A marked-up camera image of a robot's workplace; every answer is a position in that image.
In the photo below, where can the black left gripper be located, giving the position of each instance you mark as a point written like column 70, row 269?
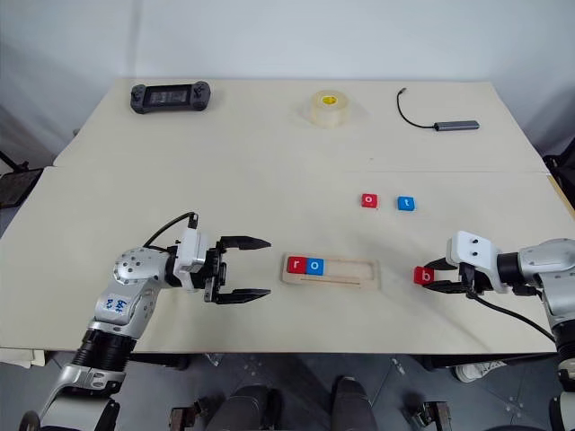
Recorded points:
column 217, row 271

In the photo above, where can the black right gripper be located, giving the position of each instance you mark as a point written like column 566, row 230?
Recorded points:
column 477, row 279

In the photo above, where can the red letter b block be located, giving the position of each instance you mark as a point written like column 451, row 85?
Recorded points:
column 423, row 276

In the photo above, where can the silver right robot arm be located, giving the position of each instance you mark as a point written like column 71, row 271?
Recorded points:
column 550, row 265

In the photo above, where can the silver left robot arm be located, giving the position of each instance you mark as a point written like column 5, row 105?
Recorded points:
column 130, row 278

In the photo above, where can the red letter r block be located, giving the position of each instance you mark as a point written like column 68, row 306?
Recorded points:
column 296, row 265

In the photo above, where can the blue letter o block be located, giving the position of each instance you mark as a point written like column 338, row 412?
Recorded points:
column 314, row 266

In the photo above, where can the blue letter t block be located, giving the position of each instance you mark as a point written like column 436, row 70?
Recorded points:
column 407, row 203

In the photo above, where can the wooden letter tray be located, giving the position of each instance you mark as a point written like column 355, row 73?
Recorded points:
column 350, row 271

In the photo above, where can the red letter o block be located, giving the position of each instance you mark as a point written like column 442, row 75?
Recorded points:
column 369, row 200

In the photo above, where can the white shoe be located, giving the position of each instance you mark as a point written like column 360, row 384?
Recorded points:
column 478, row 370

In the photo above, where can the dark rounded shape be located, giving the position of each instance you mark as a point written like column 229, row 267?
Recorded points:
column 245, row 408

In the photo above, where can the grey usb hub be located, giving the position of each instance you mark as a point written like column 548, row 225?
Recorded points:
column 456, row 126

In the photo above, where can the black equipment beside table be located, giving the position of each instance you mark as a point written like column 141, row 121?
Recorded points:
column 561, row 173

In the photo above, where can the clear tape roll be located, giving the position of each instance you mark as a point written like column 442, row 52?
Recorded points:
column 330, row 110

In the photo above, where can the black handheld game controller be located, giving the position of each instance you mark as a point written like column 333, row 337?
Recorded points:
column 170, row 96

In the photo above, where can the black stand base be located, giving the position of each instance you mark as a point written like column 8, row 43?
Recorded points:
column 15, row 184

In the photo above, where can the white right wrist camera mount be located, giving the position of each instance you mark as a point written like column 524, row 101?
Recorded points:
column 474, row 251

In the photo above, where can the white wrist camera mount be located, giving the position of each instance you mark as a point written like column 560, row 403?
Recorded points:
column 191, row 256
column 474, row 251

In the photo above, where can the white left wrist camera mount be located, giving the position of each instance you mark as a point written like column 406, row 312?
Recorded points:
column 191, row 256

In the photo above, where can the black table frame beam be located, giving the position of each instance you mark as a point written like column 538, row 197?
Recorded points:
column 314, row 360

